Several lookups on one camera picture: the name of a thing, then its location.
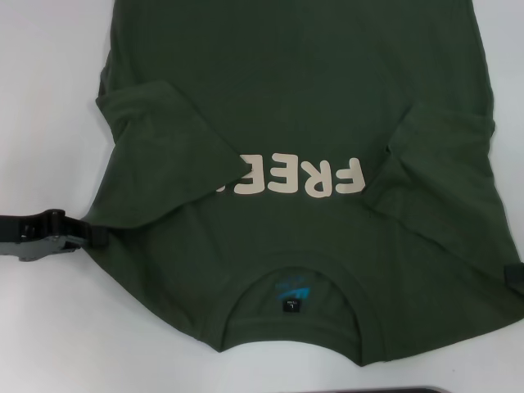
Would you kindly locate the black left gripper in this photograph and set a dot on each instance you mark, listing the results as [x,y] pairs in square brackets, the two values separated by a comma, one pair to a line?
[32,235]

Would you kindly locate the dark green FREE t-shirt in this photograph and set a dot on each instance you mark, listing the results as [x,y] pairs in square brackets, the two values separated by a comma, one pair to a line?
[286,82]

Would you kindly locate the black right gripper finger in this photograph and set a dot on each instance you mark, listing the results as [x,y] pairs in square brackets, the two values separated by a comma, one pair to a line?
[516,274]

